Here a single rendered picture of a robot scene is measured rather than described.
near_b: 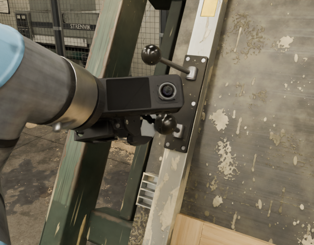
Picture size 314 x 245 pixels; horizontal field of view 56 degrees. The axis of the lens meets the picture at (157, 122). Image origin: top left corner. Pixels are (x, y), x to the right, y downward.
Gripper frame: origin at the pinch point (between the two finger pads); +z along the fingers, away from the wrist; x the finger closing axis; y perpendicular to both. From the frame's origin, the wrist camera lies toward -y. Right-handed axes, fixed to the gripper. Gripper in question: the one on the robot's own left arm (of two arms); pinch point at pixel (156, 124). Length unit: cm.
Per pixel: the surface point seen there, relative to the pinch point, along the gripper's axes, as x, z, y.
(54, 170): -16, 195, 198
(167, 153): 4.4, 9.4, 2.1
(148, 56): -11.9, -2.3, -0.4
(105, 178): -3, 205, 143
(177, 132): 0.8, 7.3, -1.2
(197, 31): -20.4, 9.4, -7.2
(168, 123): 1.0, -3.4, -3.5
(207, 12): -24.0, 9.4, -9.9
